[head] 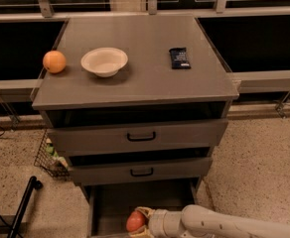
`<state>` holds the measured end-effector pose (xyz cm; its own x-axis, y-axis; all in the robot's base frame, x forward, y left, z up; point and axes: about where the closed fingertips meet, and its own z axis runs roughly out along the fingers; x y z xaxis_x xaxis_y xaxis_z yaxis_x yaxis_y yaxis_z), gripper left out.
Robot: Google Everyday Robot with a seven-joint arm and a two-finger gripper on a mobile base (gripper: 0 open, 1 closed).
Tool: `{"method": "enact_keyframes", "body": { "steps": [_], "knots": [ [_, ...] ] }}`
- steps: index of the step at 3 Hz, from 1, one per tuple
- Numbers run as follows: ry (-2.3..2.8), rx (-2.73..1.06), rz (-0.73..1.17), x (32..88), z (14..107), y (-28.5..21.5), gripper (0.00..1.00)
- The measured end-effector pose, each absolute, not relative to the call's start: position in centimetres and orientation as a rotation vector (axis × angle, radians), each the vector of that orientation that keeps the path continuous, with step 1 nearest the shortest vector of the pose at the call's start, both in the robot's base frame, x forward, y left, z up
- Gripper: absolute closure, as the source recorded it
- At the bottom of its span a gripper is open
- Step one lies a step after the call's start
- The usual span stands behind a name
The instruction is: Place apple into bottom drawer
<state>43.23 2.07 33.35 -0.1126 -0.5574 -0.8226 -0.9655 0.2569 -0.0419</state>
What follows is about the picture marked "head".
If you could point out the black wire basket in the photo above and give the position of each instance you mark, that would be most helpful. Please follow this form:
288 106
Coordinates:
48 160

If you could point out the dark blue snack bar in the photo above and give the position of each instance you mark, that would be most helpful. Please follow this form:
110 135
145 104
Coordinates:
179 58

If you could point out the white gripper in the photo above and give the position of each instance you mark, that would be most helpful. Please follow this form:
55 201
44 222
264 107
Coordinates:
158 222

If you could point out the grey drawer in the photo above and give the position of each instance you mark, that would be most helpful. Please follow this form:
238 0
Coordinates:
142 137
110 173
110 205

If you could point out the white bowl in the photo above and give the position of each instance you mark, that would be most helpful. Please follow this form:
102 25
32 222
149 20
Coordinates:
104 62

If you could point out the red apple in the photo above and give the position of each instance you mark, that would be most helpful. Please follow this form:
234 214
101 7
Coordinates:
135 221

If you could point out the grey top drawer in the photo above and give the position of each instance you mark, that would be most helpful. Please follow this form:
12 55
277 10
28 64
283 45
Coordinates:
142 137

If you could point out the grey bottom drawer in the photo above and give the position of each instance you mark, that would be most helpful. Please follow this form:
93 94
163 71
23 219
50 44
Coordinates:
110 205

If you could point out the grey middle drawer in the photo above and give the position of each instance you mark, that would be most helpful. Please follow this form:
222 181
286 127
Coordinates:
110 173

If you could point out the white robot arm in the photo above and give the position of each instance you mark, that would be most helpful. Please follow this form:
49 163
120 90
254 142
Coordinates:
194 221

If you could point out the orange fruit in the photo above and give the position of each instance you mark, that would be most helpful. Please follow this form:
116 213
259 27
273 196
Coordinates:
54 61

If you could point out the black metal stand leg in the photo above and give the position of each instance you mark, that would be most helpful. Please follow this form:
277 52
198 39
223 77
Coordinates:
33 184

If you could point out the grey drawer cabinet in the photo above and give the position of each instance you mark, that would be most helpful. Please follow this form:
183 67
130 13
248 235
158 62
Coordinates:
146 90

